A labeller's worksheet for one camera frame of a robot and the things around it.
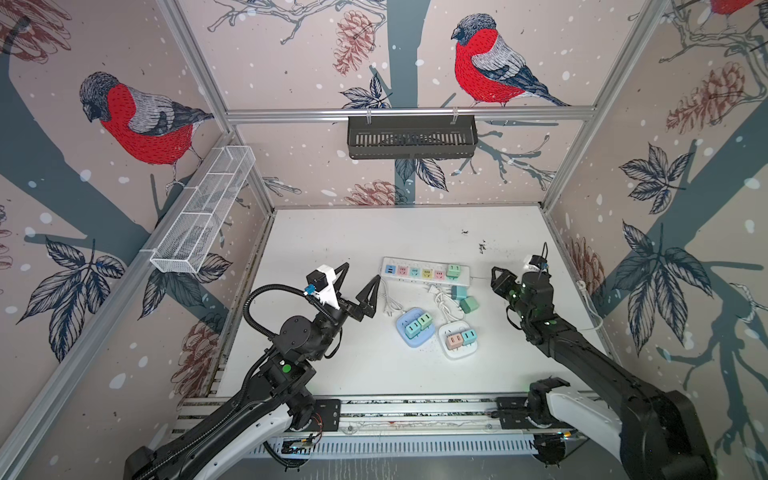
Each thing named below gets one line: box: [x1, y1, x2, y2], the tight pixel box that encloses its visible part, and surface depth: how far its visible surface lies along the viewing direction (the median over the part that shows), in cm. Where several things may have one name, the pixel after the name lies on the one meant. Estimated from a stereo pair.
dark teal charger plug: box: [451, 285, 467, 301], surface depth 97 cm
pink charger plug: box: [447, 333, 463, 350], surface depth 81 cm
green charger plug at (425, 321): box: [418, 312, 433, 330], surface depth 85 cm
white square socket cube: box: [438, 320, 478, 359], surface depth 84 cm
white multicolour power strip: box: [380, 257, 472, 287], surface depth 100 cm
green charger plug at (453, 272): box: [446, 264, 461, 281], surface depth 98 cm
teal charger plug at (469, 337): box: [462, 329, 478, 346], surface depth 81 cm
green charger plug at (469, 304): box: [460, 296, 480, 314], surface depth 94 cm
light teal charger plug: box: [405, 320, 421, 339], surface depth 83 cm
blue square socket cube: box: [396, 307, 436, 348], surface depth 87 cm
